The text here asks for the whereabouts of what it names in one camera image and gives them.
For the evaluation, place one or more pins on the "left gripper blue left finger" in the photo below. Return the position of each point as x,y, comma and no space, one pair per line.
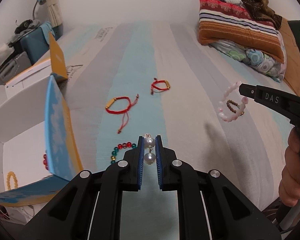
89,206

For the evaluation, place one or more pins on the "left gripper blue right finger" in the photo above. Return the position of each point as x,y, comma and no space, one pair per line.
209,204

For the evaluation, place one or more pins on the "red cord bracelet long tail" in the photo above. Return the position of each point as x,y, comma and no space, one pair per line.
121,106

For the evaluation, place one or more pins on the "red cord bracelet gold bar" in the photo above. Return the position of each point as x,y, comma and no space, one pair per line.
159,86

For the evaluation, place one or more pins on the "person's right hand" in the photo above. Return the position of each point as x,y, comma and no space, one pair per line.
289,187

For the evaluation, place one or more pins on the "wooden headboard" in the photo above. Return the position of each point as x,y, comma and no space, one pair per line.
292,74

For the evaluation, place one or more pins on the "floral quilt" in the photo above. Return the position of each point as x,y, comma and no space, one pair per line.
256,59

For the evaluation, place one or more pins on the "blue yellow cardboard box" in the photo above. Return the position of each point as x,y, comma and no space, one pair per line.
38,152

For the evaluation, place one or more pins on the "brown blanket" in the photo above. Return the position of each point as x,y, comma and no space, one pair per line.
259,10

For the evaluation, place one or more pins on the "striped orange pillow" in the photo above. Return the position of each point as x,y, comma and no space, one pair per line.
225,21

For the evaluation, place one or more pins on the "grey suitcase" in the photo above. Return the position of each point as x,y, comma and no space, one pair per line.
14,67

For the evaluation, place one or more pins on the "teal suitcase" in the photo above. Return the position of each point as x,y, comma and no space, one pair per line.
36,42

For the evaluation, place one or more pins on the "beige curtain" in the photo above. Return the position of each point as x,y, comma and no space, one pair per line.
54,12

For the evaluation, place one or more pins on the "blue desk lamp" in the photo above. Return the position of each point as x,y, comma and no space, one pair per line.
38,2

